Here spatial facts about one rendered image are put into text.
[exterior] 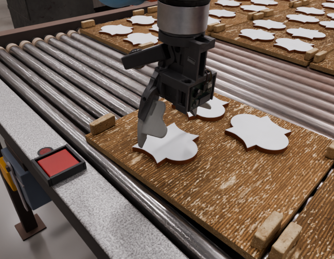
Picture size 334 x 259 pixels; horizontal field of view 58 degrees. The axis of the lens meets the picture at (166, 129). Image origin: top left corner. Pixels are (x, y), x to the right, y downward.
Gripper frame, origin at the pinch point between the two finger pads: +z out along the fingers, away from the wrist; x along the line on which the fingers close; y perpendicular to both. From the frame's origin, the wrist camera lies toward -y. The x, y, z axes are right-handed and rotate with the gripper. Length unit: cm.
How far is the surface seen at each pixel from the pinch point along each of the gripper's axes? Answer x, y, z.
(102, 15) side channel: 48, -88, 8
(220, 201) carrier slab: -4.6, 16.7, 3.0
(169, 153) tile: -2.7, 3.4, 2.5
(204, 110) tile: 14.3, -1.8, 2.8
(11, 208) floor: -14, -101, 103
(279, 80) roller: 48.2, 0.5, 6.1
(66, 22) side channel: 31, -89, 8
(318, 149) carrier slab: 20.1, 22.6, 2.7
